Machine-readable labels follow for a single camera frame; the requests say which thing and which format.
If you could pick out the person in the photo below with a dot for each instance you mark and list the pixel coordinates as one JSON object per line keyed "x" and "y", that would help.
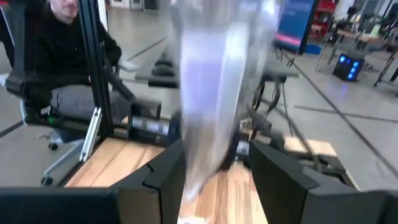
{"x": 62, "y": 49}

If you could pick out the purple toothbrush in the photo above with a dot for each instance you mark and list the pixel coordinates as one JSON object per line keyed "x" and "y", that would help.
{"x": 214, "y": 93}

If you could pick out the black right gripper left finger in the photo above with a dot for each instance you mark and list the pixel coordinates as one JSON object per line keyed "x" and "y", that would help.
{"x": 93, "y": 205}

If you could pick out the black aluminium table frame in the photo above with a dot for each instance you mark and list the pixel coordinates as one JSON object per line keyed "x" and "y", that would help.
{"x": 93, "y": 62}

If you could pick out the red tool cabinet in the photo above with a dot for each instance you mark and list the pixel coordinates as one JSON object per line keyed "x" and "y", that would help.
{"x": 326, "y": 9}

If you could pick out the silver angle brace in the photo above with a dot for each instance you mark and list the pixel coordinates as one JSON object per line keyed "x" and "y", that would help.
{"x": 91, "y": 133}

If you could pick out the wooden desk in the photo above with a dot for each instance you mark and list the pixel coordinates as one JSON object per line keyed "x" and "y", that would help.
{"x": 357, "y": 37}

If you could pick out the computer tower with blue lights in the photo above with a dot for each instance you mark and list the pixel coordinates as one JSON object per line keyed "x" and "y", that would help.
{"x": 348, "y": 67}

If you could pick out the black tripod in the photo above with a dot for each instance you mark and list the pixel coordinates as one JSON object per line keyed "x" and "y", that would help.
{"x": 385, "y": 68}

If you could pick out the dark side table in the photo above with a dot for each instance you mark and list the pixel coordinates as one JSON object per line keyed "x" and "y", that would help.
{"x": 161, "y": 71}

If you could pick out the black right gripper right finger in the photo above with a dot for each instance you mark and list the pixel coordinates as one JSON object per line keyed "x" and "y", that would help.
{"x": 311, "y": 205}

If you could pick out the monitor with blue screen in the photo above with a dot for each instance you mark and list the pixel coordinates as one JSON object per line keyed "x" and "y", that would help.
{"x": 295, "y": 21}

